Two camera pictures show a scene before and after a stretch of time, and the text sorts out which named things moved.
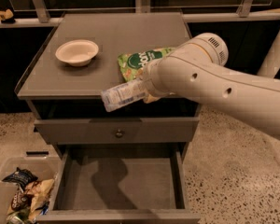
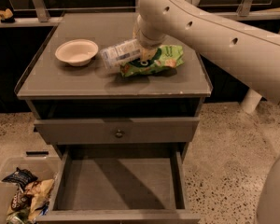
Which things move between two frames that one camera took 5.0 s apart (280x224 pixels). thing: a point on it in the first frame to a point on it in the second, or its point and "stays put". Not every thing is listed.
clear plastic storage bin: x=24 y=189 stays put
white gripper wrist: x=149 y=78 to x=149 y=43
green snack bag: x=132 y=65 stays put
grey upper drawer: x=117 y=130 stays put
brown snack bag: x=21 y=201 stays put
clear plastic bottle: x=118 y=96 to x=114 y=56
